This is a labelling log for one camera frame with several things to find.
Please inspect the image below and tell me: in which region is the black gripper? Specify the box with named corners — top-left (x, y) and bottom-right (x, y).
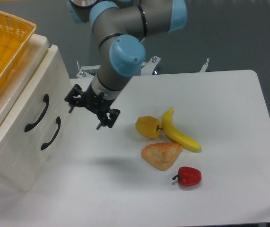
top-left (64, 84), bottom-right (121, 130)

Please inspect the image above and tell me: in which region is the black top drawer handle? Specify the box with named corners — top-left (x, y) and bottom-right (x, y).
top-left (24, 94), bottom-right (50, 132)

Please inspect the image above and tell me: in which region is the black drawer handle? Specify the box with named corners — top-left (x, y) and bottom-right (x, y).
top-left (24, 94), bottom-right (50, 132)
top-left (40, 116), bottom-right (61, 150)

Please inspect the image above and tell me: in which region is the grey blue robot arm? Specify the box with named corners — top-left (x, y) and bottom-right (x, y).
top-left (65, 0), bottom-right (188, 128)

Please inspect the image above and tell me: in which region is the white plastic drawer cabinet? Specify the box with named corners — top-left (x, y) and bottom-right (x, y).
top-left (0, 35), bottom-right (72, 191)

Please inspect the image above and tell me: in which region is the yellow bell pepper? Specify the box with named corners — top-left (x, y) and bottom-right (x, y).
top-left (135, 116), bottom-right (163, 139)

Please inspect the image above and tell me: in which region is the yellow banana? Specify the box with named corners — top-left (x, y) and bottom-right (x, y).
top-left (161, 108), bottom-right (201, 152)

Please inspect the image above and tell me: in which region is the brown pastry bread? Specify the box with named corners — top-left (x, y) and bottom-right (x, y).
top-left (141, 142), bottom-right (183, 171)

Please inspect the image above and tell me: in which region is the yellow woven basket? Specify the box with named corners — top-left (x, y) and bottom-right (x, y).
top-left (0, 11), bottom-right (37, 93)

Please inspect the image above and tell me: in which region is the red bell pepper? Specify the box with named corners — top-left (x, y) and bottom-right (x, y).
top-left (172, 166), bottom-right (202, 187)

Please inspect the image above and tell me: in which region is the black bottom drawer handle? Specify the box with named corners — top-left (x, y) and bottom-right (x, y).
top-left (40, 116), bottom-right (61, 150)

